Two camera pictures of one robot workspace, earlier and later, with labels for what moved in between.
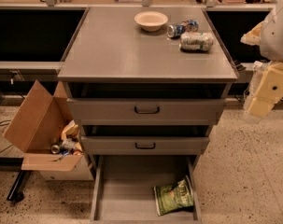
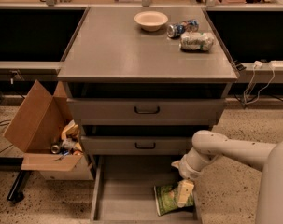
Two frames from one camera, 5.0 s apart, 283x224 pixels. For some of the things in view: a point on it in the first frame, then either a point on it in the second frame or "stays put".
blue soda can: x=175 y=31 stays put
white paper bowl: x=150 y=21 stays put
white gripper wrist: x=276 y=36 to x=188 y=171
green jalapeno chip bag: x=172 y=196 stays put
